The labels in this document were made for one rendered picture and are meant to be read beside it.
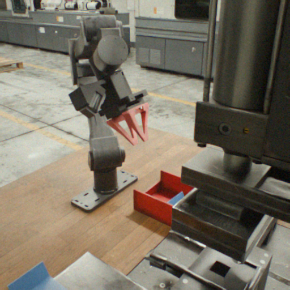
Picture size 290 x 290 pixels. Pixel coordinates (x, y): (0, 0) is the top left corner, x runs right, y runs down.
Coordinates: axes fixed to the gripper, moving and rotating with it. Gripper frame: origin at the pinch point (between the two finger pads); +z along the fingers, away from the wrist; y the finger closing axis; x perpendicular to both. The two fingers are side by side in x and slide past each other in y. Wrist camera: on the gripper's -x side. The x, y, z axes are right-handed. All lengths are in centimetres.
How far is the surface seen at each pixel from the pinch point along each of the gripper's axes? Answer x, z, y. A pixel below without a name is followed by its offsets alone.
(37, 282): -29.2, 14.4, -9.0
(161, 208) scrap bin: 0.4, 16.8, -3.4
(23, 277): -30.8, 12.1, -9.0
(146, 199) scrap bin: 0.4, 13.9, -6.6
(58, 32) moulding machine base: 470, -262, -561
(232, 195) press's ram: -17.2, 8.5, 27.4
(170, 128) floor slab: 233, 26, -178
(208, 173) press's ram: -17.0, 5.3, 25.2
